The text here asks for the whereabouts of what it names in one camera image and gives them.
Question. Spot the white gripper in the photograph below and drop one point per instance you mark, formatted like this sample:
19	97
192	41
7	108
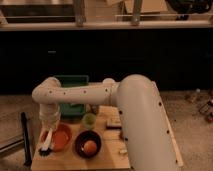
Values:
49	115

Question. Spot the white black dish brush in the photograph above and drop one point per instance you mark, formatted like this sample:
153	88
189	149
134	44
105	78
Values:
45	148

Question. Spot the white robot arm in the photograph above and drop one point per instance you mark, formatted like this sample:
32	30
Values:
145	127

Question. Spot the red bowl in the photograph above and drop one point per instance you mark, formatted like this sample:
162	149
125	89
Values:
60	138

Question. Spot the dark brown bowl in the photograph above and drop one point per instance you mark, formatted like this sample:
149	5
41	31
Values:
82	138

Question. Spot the green tray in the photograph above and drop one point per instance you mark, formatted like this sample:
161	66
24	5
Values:
72	110

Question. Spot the green cup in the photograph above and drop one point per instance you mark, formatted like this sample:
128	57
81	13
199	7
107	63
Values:
89	120

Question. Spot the black bar stand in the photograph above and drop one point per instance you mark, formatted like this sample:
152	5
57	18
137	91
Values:
27	150

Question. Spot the orange fruit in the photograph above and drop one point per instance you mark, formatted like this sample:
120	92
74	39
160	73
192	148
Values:
90	148

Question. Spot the wooden board table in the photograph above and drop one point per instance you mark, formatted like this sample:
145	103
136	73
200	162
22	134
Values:
108	158

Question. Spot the dark rectangular block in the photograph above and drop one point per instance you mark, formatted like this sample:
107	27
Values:
113	124

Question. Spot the pale yellow food piece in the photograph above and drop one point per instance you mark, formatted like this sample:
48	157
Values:
123	152

